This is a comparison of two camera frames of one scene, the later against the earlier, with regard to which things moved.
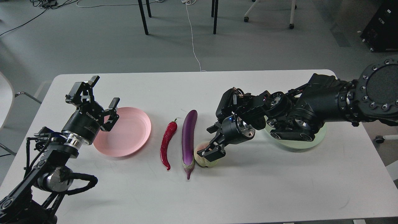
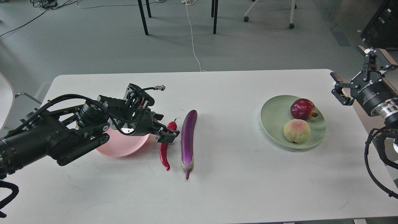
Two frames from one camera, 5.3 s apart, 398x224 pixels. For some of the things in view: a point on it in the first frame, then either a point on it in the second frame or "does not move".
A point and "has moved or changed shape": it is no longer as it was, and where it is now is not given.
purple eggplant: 188,131 does not move
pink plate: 130,133 does not move
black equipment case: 381,34 does not move
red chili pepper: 170,131 does not move
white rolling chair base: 293,7 does not move
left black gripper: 85,123 to 142,122
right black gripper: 234,130 to 368,89
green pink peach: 201,160 has moved or changed shape
